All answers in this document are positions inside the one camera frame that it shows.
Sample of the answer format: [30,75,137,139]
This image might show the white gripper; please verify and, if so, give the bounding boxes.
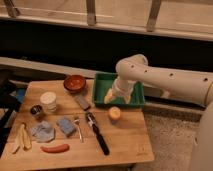
[104,78,134,104]

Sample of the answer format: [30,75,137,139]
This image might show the small dark metal cup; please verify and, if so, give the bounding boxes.
[30,105,43,118]

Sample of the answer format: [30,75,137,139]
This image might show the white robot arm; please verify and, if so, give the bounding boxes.
[104,54,213,171]

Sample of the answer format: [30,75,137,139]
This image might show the green plastic tray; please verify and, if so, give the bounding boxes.
[92,73,145,108]

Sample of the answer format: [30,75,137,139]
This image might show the white stacked cups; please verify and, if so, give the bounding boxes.
[40,92,57,111]

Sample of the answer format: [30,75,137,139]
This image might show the yellow round fruit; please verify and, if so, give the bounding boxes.
[108,106,121,121]

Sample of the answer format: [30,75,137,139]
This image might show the grey rectangular block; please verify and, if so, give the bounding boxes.
[74,95,90,111]

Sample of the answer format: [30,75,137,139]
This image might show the red bowl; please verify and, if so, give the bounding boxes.
[63,75,86,93]

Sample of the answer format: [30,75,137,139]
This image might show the silver fork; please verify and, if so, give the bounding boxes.
[74,117,84,143]

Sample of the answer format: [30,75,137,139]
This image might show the wooden cutting board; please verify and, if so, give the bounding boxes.
[0,80,154,171]

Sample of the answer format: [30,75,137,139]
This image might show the red sausage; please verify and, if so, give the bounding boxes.
[40,144,70,153]

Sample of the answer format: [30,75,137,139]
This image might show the light blue cloth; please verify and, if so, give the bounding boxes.
[30,121,55,143]

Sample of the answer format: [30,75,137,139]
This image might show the banana peel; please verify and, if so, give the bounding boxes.
[12,123,32,154]

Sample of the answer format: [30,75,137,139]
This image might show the black chair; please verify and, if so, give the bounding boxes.
[0,69,21,156]

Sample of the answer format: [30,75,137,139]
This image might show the black handled knife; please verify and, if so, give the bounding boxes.
[85,112,110,155]

